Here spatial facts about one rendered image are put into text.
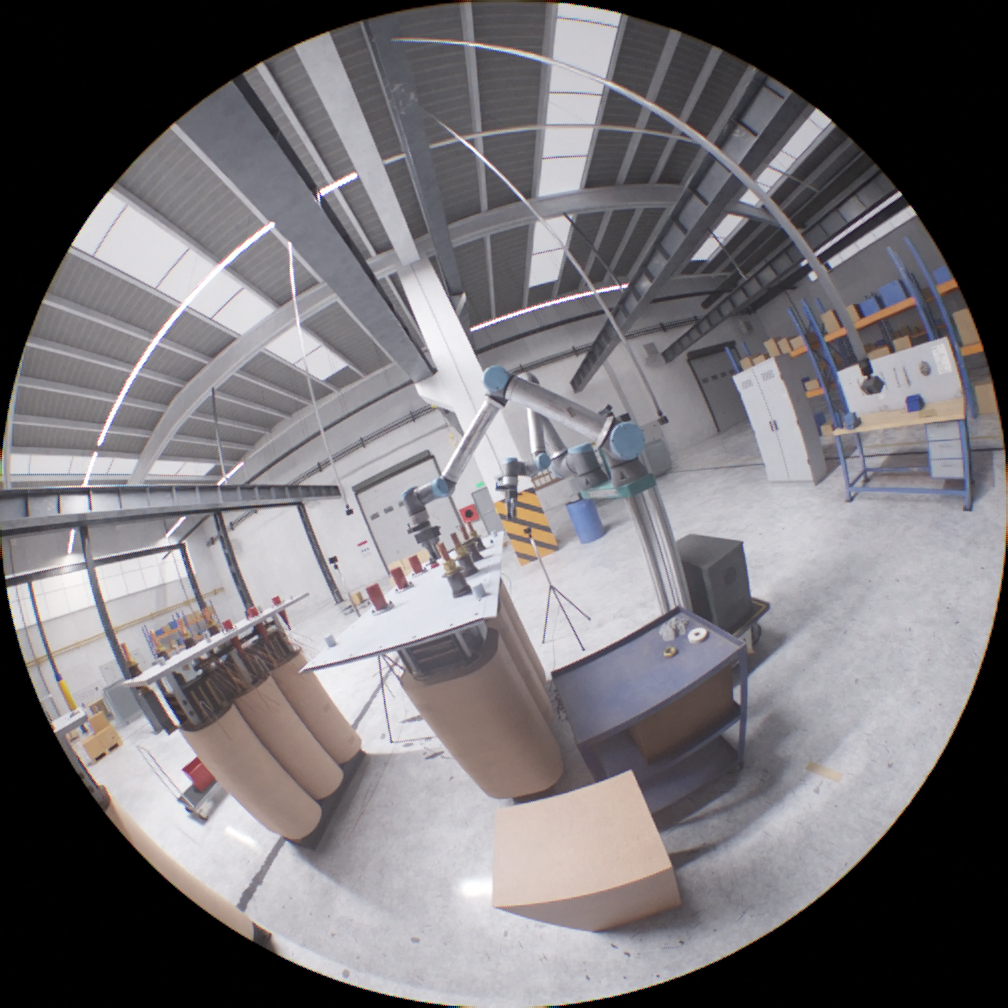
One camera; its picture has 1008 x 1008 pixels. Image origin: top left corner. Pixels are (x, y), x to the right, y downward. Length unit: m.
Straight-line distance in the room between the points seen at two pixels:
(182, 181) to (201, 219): 1.35
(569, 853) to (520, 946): 1.04
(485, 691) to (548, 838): 0.68
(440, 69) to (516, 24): 2.07
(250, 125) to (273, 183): 0.68
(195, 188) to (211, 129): 6.21
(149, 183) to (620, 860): 10.18
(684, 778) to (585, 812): 0.95
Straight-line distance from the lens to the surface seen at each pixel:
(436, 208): 6.44
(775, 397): 5.16
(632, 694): 1.12
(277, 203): 3.44
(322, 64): 6.70
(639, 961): 1.67
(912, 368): 4.53
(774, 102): 6.16
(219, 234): 9.97
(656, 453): 10.84
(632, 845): 0.78
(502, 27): 9.35
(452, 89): 9.10
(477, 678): 1.23
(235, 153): 3.24
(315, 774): 2.56
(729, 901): 1.67
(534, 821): 0.87
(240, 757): 2.19
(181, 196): 9.51
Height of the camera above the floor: 1.65
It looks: 2 degrees down
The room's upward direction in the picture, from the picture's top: 23 degrees counter-clockwise
